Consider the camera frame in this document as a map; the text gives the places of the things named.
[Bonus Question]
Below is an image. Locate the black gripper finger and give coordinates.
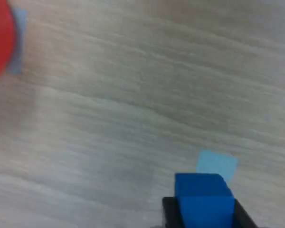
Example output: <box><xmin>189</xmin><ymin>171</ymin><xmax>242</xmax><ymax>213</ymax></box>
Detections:
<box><xmin>161</xmin><ymin>196</ymin><xmax>185</xmax><ymax>228</ymax></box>
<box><xmin>231</xmin><ymin>198</ymin><xmax>261</xmax><ymax>228</ymax></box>

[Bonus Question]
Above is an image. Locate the red plastic cup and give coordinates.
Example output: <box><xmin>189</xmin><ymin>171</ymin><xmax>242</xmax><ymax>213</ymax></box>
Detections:
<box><xmin>0</xmin><ymin>0</ymin><xmax>16</xmax><ymax>83</ymax></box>

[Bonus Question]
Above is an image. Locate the small blue cube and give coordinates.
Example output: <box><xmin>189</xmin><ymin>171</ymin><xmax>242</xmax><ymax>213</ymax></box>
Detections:
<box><xmin>174</xmin><ymin>173</ymin><xmax>236</xmax><ymax>228</ymax></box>

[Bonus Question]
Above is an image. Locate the small tape patch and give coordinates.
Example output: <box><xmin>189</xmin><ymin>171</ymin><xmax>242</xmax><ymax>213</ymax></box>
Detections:
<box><xmin>6</xmin><ymin>8</ymin><xmax>28</xmax><ymax>75</ymax></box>
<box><xmin>195</xmin><ymin>149</ymin><xmax>238</xmax><ymax>182</ymax></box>

